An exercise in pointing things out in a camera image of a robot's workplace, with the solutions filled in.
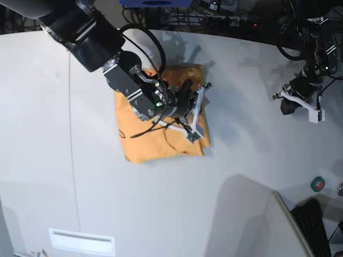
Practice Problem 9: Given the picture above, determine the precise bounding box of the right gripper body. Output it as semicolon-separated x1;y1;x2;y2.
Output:
164;79;198;119

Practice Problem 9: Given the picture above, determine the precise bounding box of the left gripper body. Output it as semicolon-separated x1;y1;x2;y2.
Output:
284;72;322;102

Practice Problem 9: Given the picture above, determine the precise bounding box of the orange t-shirt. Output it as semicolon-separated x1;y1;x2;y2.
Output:
114;63;212;164

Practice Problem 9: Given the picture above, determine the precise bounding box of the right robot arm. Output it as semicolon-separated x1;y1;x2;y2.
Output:
1;1;196;124

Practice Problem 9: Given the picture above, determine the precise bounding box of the green tape roll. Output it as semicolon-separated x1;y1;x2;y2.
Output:
310;176;325;192

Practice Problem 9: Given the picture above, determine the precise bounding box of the metal knob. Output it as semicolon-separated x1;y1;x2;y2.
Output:
337;183;343;197

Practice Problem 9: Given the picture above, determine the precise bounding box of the black keyboard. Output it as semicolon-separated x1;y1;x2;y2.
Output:
291;198;331;257

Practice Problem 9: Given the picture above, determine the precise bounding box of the white partition panel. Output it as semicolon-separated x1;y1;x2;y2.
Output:
264;191;314;256

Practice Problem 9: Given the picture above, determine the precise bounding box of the white cable slot cover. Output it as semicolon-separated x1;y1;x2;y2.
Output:
49;228;116;256

